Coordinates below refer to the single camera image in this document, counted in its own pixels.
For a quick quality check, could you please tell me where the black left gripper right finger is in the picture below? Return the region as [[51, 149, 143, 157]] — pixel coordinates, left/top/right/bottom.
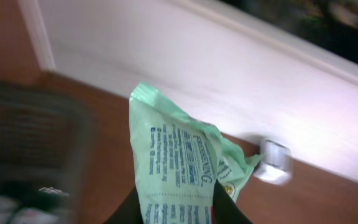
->
[[213, 181, 252, 224]]

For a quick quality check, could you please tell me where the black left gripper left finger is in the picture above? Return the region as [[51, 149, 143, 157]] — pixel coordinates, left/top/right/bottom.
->
[[103, 187, 143, 224]]

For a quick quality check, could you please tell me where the mint green wipes packet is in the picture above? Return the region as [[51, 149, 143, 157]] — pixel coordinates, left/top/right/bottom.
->
[[129, 83, 261, 223]]

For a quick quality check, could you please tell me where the white barcode scanner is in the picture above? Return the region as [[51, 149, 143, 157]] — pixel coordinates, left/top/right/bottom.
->
[[254, 138, 292, 185]]

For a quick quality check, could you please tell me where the dark grey mesh basket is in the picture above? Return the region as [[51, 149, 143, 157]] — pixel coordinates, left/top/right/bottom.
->
[[0, 82, 93, 223]]

